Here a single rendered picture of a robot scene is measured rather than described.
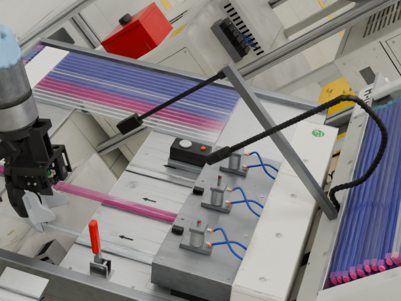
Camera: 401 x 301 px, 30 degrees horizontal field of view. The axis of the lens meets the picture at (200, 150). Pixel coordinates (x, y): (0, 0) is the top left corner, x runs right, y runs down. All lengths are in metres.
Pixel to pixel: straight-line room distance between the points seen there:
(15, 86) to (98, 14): 2.22
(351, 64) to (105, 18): 1.29
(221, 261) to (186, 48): 1.51
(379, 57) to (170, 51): 0.71
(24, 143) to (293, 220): 0.45
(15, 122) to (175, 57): 1.53
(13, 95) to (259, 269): 0.45
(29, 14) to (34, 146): 1.87
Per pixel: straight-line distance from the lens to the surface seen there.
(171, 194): 1.40
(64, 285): 1.24
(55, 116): 1.60
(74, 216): 1.86
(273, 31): 3.15
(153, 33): 2.13
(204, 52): 2.62
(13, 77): 1.14
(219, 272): 1.17
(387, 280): 1.01
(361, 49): 2.47
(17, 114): 1.16
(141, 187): 1.41
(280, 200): 1.29
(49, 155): 1.21
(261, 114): 1.20
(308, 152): 1.41
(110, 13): 3.41
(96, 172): 1.96
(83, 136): 2.93
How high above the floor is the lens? 1.91
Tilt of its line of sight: 33 degrees down
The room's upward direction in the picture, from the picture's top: 65 degrees clockwise
